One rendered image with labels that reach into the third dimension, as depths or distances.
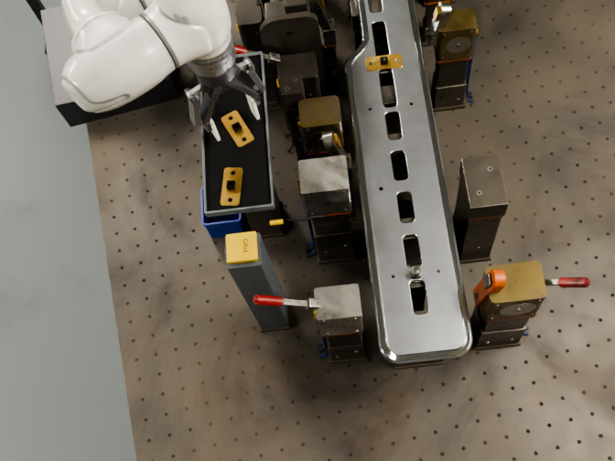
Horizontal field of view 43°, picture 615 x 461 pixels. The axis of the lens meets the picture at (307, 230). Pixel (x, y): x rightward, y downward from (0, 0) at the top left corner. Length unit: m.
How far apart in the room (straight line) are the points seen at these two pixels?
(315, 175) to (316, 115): 0.16
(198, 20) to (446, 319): 0.77
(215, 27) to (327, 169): 0.45
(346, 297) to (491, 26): 1.06
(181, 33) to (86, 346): 1.72
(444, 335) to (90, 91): 0.82
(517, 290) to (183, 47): 0.78
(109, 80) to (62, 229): 1.79
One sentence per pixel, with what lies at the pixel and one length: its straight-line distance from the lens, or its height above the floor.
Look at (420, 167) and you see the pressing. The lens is 1.73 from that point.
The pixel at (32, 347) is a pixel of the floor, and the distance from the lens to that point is 2.89.
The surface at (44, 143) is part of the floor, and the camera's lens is 3.21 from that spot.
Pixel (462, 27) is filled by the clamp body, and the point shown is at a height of 1.05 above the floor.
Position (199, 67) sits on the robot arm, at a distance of 1.37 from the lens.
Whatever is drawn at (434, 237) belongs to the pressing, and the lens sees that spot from 1.66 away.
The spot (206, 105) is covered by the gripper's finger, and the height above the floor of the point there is 1.29.
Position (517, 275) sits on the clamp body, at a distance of 1.58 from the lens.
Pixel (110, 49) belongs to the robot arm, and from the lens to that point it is 1.26.
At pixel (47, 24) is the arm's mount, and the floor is 0.83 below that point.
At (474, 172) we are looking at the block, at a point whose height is 1.03.
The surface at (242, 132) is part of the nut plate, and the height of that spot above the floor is 1.16.
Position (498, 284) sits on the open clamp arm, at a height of 1.10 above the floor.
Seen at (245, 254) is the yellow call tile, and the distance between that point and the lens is 1.50.
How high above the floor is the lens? 2.53
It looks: 66 degrees down
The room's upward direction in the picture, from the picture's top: 14 degrees counter-clockwise
